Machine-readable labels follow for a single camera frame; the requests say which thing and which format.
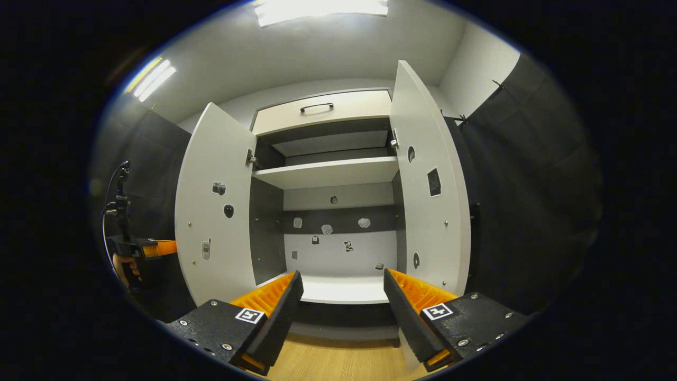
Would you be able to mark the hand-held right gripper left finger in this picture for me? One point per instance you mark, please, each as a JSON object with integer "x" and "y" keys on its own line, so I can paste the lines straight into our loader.
{"x": 277, "y": 323}

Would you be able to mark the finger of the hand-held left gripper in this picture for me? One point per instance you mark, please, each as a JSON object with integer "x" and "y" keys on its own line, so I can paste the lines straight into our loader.
{"x": 161, "y": 248}

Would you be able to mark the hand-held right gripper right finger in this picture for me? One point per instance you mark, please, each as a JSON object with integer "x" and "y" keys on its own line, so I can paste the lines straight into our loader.
{"x": 410, "y": 323}

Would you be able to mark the grey cabinet door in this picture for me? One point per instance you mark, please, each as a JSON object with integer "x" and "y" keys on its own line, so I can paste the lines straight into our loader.
{"x": 423, "y": 222}
{"x": 217, "y": 159}

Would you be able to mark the narrow ceiling light panel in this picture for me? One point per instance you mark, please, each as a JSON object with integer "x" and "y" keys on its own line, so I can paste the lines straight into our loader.
{"x": 153, "y": 79}

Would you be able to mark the wide ceiling light panel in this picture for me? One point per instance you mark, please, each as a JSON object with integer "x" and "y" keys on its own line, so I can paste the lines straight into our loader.
{"x": 317, "y": 10}

